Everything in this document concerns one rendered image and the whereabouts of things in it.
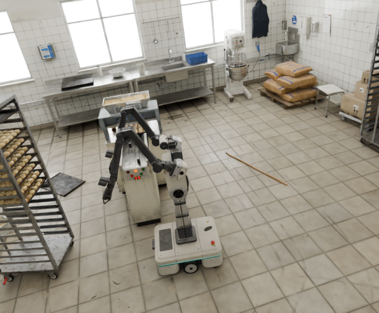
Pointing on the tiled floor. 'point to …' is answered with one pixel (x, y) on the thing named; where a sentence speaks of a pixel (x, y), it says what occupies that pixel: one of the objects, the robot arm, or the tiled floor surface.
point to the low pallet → (286, 100)
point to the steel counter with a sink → (161, 69)
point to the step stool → (330, 94)
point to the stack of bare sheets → (64, 184)
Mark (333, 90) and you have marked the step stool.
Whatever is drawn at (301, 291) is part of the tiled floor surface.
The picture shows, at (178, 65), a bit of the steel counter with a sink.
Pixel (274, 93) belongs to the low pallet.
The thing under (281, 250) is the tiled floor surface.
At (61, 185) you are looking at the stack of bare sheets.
